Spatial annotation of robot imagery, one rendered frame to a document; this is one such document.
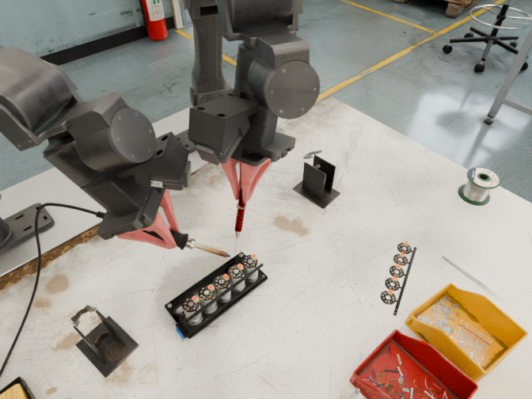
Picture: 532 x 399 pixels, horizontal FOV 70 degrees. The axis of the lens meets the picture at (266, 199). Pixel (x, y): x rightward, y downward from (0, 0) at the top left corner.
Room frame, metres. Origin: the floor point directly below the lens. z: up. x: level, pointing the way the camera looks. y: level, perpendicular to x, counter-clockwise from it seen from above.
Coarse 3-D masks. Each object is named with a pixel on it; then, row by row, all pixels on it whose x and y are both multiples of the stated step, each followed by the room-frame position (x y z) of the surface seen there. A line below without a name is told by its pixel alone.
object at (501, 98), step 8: (528, 32) 1.87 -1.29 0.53; (528, 40) 1.86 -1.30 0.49; (520, 48) 1.87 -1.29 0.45; (528, 48) 1.85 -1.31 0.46; (520, 56) 1.86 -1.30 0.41; (512, 64) 1.87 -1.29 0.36; (520, 64) 1.85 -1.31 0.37; (512, 72) 1.86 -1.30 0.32; (504, 80) 1.87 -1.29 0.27; (512, 80) 1.85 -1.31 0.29; (504, 88) 1.86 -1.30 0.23; (496, 96) 1.87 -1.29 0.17; (504, 96) 1.85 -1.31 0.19; (496, 104) 1.86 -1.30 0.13; (512, 104) 1.81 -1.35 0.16; (520, 104) 1.79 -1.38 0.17; (488, 112) 1.87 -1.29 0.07; (496, 112) 1.85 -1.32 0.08; (528, 112) 1.74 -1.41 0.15; (488, 120) 1.87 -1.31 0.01
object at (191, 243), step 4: (188, 240) 0.33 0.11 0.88; (192, 240) 0.34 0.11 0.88; (188, 244) 0.33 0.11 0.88; (192, 244) 0.33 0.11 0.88; (196, 244) 0.33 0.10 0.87; (200, 244) 0.34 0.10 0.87; (192, 248) 0.33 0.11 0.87; (196, 248) 0.33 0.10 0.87; (200, 248) 0.33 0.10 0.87; (204, 248) 0.33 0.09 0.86; (208, 248) 0.33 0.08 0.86; (212, 248) 0.33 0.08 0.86; (208, 252) 0.33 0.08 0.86; (212, 252) 0.33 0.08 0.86; (216, 252) 0.33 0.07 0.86; (220, 252) 0.33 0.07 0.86; (224, 252) 0.33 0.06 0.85; (224, 256) 0.33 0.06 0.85
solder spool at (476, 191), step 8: (472, 168) 0.58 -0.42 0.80; (480, 168) 0.58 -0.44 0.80; (472, 176) 0.55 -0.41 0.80; (480, 176) 0.56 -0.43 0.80; (488, 176) 0.55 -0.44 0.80; (496, 176) 0.55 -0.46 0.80; (464, 184) 0.58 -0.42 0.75; (472, 184) 0.54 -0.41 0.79; (480, 184) 0.53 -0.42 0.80; (488, 184) 0.53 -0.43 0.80; (496, 184) 0.53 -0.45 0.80; (464, 192) 0.55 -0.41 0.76; (472, 192) 0.54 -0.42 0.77; (480, 192) 0.53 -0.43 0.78; (488, 192) 0.53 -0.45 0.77; (464, 200) 0.53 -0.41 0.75; (472, 200) 0.53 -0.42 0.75; (480, 200) 0.53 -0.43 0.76; (488, 200) 0.53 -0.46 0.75
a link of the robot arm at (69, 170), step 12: (48, 144) 0.34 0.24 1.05; (60, 144) 0.32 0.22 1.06; (72, 144) 0.31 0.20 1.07; (48, 156) 0.32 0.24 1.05; (60, 156) 0.31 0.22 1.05; (72, 156) 0.32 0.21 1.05; (60, 168) 0.31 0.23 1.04; (72, 168) 0.31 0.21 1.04; (84, 168) 0.32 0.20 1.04; (72, 180) 0.32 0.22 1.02; (84, 180) 0.31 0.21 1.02
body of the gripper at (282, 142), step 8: (240, 96) 0.39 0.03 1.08; (280, 136) 0.40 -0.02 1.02; (288, 136) 0.40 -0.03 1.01; (240, 144) 0.37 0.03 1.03; (272, 144) 0.37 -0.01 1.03; (280, 144) 0.37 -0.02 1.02; (288, 144) 0.37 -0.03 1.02; (256, 152) 0.36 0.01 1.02; (264, 152) 0.35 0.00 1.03; (272, 152) 0.35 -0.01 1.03; (280, 152) 0.35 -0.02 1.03; (272, 160) 0.34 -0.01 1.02
